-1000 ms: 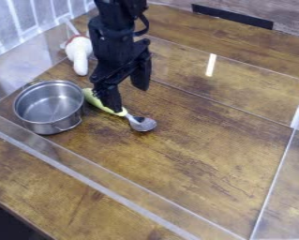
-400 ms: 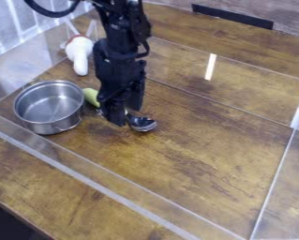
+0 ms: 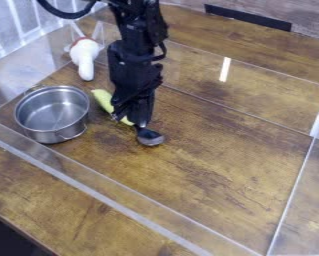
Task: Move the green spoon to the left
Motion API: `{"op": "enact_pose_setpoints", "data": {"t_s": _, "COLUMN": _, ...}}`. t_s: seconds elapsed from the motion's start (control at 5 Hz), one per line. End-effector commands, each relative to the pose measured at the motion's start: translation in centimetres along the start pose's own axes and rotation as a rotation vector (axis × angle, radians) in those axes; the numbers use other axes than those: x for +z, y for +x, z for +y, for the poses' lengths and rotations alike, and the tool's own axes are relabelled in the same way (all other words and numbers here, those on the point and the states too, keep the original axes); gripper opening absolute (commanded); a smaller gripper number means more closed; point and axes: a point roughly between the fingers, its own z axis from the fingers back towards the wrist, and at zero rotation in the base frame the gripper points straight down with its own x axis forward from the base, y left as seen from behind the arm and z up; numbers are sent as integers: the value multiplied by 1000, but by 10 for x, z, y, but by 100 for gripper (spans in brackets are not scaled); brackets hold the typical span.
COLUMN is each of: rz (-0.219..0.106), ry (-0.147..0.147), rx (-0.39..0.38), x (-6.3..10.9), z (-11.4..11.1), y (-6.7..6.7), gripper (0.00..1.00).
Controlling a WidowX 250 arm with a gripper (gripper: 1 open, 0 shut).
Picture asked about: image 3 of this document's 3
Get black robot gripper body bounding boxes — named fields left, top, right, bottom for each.
left=108, top=0, right=168, bottom=100

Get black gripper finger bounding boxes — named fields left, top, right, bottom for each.
left=131, top=88, right=155, bottom=128
left=111, top=95, right=134, bottom=122

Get small stainless steel pot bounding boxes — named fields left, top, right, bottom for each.
left=13, top=85, right=90, bottom=144

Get white and red toy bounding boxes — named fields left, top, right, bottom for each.
left=64, top=37, right=100, bottom=81

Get black strip on table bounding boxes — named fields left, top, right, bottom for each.
left=204, top=4, right=293, bottom=32

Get clear acrylic barrier walls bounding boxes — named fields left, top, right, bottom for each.
left=0, top=24, right=319, bottom=256

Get black cable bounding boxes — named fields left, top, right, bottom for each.
left=35, top=0, right=99, bottom=20

